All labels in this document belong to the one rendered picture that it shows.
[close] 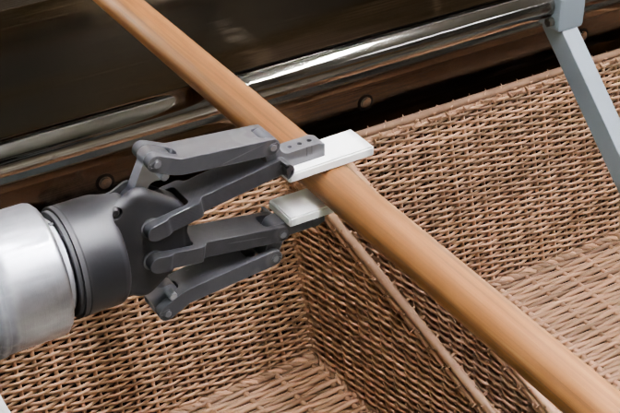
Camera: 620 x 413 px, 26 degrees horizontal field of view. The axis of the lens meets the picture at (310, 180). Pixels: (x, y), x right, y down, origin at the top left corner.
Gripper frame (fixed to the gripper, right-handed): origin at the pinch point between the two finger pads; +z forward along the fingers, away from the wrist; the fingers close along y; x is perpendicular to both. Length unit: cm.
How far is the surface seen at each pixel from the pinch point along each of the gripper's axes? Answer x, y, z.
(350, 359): -38, 55, 28
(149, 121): -18.3, 2.7, -4.8
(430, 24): -19.3, 1.7, 23.7
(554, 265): -45, 60, 67
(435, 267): 14.3, -1.1, -0.6
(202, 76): -16.4, -1.1, -0.9
